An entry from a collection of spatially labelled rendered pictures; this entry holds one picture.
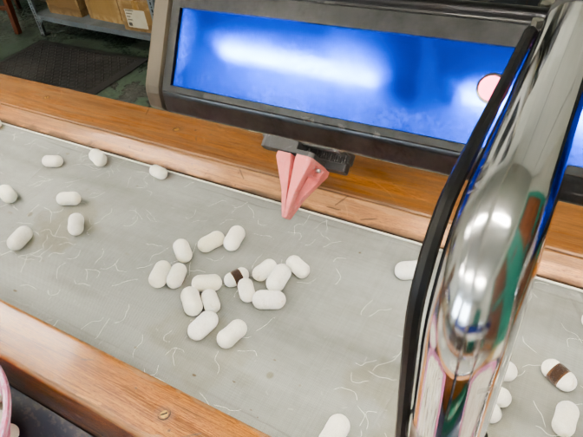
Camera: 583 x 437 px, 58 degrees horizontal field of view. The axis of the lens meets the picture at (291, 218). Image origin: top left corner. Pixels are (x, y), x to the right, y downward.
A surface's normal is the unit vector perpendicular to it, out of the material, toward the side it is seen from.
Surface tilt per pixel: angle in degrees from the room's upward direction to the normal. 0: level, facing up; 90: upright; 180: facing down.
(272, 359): 0
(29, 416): 0
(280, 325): 0
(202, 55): 58
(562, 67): 9
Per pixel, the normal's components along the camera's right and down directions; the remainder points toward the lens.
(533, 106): -0.22, -0.77
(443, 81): -0.46, 0.12
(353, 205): -0.40, -0.09
